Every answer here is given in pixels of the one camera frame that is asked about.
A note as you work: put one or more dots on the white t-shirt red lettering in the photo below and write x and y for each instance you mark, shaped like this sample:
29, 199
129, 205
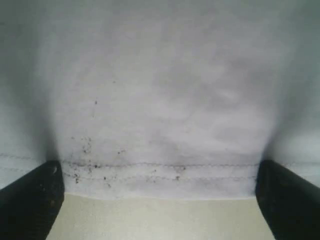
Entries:
159, 98

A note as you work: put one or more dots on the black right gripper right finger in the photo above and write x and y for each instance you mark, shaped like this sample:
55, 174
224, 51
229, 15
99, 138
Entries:
289, 204

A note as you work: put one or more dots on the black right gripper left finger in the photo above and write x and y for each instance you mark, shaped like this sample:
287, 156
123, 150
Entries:
30, 205

